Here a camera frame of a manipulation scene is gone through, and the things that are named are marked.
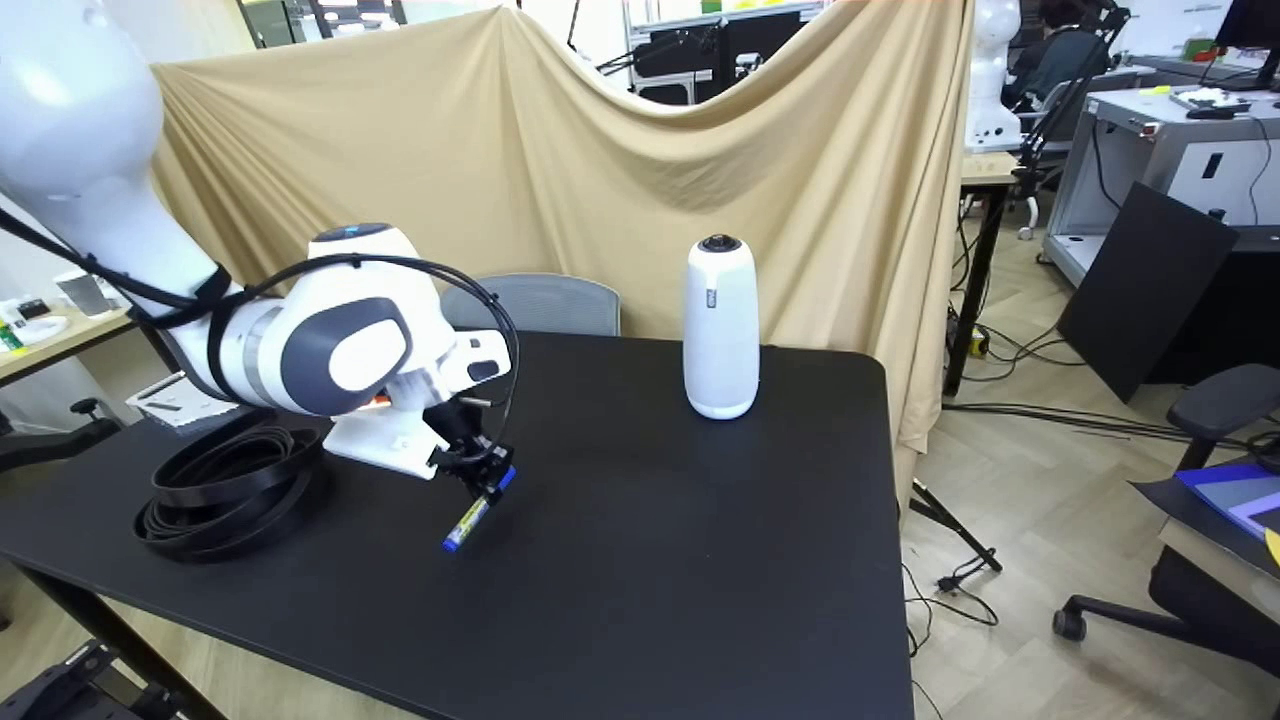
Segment beige backdrop cloth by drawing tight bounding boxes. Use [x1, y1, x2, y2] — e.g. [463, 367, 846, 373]
[150, 0, 980, 464]

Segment purple blue flat object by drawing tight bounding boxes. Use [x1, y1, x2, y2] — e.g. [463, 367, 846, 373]
[1171, 456, 1280, 572]

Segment wooden top side table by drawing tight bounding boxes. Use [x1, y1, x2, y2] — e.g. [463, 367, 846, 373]
[941, 146, 1023, 398]

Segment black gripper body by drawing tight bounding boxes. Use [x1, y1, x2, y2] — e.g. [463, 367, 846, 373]
[423, 395, 500, 471]

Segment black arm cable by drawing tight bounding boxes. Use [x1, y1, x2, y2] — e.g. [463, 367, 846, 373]
[0, 206, 523, 432]

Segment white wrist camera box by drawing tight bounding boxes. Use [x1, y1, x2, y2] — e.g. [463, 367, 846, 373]
[319, 395, 454, 483]

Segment white paper sheet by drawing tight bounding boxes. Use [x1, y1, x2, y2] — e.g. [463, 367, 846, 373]
[138, 373, 243, 432]

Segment black leaning panel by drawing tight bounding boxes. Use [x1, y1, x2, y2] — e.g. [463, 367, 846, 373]
[1056, 180, 1242, 403]

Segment grey chair backrest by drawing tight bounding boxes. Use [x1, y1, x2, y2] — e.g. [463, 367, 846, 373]
[435, 273, 627, 341]

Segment black office chair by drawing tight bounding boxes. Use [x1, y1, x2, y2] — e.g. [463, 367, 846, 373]
[1047, 358, 1280, 676]

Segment black floor cables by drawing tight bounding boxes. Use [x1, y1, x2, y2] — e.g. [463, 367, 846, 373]
[902, 475, 1013, 720]

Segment blue capped whiteboard marker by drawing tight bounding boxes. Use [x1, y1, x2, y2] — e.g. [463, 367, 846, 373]
[439, 461, 523, 559]

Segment coiled black flat belt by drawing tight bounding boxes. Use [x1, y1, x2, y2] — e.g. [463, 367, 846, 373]
[132, 406, 340, 563]

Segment white grey equipment desk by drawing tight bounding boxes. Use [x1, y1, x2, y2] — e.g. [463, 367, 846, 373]
[1042, 79, 1280, 292]

